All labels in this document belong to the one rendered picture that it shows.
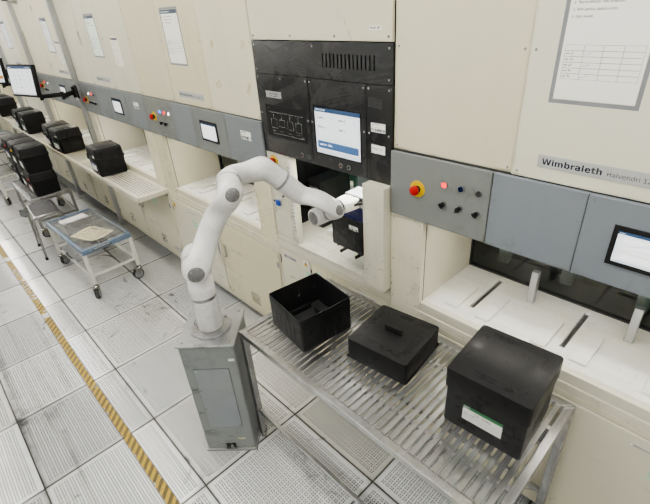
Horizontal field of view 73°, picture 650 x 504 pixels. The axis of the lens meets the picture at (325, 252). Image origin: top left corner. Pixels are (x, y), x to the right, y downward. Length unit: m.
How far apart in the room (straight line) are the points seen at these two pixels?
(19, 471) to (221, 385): 1.29
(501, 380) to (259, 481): 1.44
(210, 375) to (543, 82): 1.82
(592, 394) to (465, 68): 1.22
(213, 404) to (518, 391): 1.49
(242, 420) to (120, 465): 0.73
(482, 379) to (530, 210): 0.57
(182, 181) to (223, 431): 2.08
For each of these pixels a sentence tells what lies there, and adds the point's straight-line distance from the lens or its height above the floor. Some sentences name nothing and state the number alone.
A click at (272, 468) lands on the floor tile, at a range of 2.57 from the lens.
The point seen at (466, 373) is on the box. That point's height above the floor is 1.01.
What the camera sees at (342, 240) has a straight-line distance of 2.23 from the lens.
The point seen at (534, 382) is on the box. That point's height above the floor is 1.01.
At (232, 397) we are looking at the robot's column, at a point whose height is 0.41.
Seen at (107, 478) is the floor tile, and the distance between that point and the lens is 2.83.
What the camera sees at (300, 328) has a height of 0.90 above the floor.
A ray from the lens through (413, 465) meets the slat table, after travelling 1.63.
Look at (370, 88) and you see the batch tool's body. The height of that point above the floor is 1.79.
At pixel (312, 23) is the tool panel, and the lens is 2.05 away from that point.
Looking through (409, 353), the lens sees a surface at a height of 0.86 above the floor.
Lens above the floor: 2.11
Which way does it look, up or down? 30 degrees down
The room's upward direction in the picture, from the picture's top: 4 degrees counter-clockwise
